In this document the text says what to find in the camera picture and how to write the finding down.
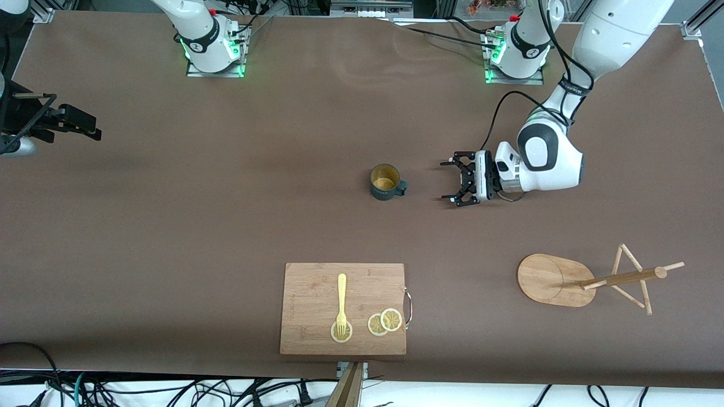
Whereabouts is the teal mug yellow inside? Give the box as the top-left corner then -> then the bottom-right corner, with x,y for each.
370,163 -> 408,202

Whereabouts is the wooden mug rack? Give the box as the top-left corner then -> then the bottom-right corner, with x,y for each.
516,243 -> 685,315

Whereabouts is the yellow plastic fork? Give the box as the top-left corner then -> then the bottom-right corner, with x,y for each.
335,274 -> 348,338

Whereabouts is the brown table cover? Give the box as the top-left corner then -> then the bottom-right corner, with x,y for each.
0,10 -> 724,389

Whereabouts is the grey power strip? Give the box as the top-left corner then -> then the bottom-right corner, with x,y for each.
331,0 -> 413,18

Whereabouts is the wooden beam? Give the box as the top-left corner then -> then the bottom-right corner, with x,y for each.
325,362 -> 365,407

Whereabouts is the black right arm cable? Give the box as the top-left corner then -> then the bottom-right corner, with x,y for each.
0,93 -> 58,154

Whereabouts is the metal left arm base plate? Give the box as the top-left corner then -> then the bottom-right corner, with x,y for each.
485,68 -> 545,85

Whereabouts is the long black table cable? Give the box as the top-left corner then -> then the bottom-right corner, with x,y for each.
396,21 -> 498,51

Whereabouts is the short black table cable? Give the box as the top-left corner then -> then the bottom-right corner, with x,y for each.
450,16 -> 488,36

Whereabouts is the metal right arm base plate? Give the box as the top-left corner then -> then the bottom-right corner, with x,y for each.
186,59 -> 247,78

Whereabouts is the wooden cutting board metal handle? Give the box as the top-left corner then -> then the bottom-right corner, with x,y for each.
279,262 -> 413,356

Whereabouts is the thick black looped cable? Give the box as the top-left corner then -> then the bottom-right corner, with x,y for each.
0,341 -> 63,407

